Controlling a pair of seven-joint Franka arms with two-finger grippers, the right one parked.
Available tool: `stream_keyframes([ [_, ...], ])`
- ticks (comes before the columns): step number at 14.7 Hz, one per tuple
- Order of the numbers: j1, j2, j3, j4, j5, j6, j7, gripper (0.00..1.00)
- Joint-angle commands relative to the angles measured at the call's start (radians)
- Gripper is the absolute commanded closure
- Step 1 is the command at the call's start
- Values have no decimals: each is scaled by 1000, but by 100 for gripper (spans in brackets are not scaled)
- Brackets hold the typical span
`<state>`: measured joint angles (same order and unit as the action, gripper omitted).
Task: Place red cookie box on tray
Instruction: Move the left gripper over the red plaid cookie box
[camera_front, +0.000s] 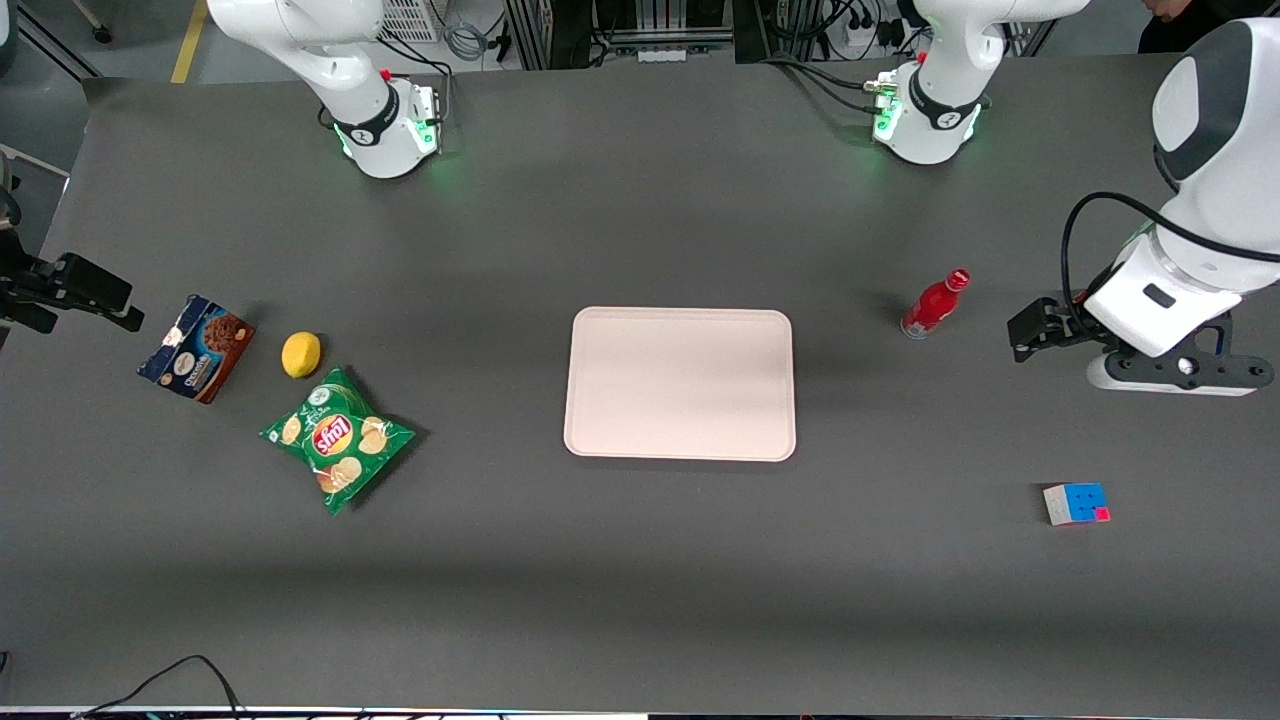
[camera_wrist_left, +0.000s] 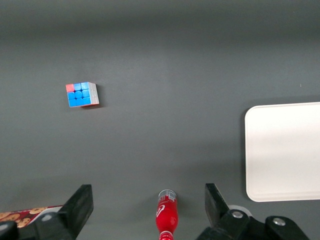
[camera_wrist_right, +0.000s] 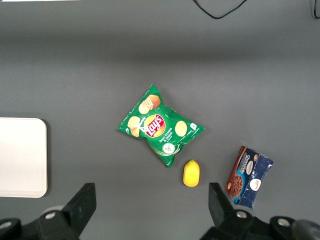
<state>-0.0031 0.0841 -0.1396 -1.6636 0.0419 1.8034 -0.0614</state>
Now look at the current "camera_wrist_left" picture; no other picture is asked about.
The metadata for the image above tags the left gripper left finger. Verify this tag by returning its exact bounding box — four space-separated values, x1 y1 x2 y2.
34 184 94 240

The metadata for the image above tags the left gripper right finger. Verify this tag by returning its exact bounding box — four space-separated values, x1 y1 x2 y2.
197 183 252 240

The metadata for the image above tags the red cookie box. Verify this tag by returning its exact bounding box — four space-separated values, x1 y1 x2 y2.
0 205 63 229

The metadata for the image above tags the white rectangular tray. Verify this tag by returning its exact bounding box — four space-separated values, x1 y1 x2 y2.
244 101 320 203

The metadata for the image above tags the red plastic bottle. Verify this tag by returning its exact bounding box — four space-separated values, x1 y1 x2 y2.
155 189 179 240

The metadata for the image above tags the multicolour puzzle cube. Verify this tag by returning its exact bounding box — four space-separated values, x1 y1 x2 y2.
65 81 100 108

